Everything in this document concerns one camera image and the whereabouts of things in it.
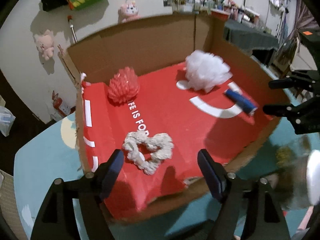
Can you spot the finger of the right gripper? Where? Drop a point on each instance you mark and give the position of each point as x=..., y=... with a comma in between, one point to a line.
x=280, y=109
x=285, y=82

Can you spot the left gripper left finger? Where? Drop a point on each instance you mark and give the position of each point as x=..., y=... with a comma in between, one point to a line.
x=56, y=217

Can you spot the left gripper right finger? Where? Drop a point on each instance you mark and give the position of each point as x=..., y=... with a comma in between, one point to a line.
x=264, y=216

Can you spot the blue cloth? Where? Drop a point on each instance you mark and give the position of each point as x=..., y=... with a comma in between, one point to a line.
x=243, y=102

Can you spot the cream crochet scrunchie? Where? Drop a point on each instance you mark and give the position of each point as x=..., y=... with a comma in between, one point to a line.
x=160, y=148

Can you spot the white bath pouf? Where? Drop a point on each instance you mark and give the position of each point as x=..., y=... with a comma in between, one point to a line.
x=204, y=71

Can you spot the coral red bath pouf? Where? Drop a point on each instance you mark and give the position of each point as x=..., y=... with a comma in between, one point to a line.
x=124, y=86

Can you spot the large glass jar dark contents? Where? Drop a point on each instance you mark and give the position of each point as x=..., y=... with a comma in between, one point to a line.
x=297, y=184

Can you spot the purple curtain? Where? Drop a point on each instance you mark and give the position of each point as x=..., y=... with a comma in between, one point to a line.
x=303, y=20

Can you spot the red basin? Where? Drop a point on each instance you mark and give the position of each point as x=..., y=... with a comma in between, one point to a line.
x=220, y=14

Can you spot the cardboard box red lining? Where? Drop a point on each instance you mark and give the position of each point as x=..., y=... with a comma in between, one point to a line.
x=156, y=48

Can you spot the pink plush behind box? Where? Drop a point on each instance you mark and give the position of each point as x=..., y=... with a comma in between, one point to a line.
x=128, y=12

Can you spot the pink plush toy on wall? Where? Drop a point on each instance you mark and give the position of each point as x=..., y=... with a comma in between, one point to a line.
x=45, y=44

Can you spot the mop handle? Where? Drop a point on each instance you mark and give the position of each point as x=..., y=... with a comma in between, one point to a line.
x=71, y=25

